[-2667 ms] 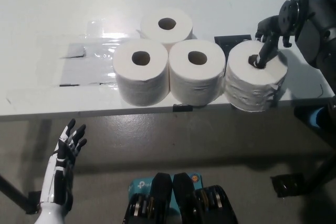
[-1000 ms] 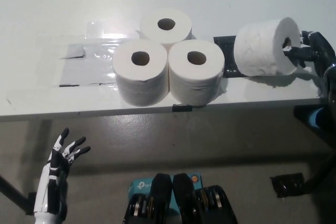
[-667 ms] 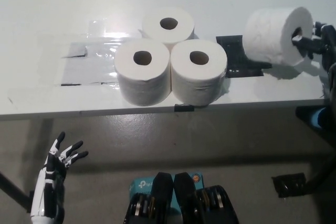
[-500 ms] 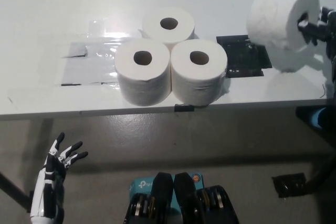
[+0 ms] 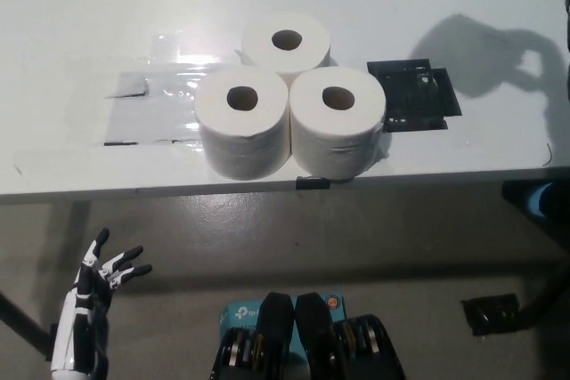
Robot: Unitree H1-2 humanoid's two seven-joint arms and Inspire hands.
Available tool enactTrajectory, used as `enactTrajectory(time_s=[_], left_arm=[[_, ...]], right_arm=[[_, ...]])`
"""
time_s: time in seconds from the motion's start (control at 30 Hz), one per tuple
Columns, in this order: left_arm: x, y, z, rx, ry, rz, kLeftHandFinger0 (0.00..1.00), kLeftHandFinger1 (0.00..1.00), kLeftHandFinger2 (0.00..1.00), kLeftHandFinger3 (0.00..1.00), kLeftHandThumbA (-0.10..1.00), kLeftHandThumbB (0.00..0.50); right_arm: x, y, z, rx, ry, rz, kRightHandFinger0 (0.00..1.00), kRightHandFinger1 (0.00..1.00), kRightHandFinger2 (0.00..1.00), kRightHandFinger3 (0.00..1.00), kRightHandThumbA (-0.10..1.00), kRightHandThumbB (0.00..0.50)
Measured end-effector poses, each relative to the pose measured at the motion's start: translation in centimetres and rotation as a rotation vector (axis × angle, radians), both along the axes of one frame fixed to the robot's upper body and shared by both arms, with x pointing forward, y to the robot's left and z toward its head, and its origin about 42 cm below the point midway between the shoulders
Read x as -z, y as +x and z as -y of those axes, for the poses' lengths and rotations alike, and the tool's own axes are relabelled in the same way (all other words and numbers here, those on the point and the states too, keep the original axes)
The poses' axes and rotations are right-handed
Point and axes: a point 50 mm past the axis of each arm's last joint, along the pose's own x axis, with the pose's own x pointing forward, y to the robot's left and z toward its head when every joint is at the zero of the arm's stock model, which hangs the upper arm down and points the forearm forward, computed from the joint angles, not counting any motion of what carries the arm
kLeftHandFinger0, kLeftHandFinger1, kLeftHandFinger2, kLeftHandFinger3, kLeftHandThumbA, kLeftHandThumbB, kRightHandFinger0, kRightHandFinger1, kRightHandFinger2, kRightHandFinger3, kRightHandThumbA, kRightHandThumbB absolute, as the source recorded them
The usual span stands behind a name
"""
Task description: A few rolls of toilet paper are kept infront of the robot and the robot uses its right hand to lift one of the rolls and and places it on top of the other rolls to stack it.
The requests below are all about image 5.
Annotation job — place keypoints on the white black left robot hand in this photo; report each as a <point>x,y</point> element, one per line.
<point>75,331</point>

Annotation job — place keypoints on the smooth white toilet paper roll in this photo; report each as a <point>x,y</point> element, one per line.
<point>336,144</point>
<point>242,144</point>
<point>265,48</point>

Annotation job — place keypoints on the black table leg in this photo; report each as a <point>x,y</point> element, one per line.
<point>22,320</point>
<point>550,291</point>

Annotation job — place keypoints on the teal tp-link box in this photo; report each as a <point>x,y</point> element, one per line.
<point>240,315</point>

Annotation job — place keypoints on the black tape square marker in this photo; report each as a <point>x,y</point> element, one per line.
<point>409,95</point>

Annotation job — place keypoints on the clear plastic sheet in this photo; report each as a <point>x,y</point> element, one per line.
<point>149,117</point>

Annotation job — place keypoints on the black object with blue cap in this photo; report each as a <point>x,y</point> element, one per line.
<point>541,202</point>

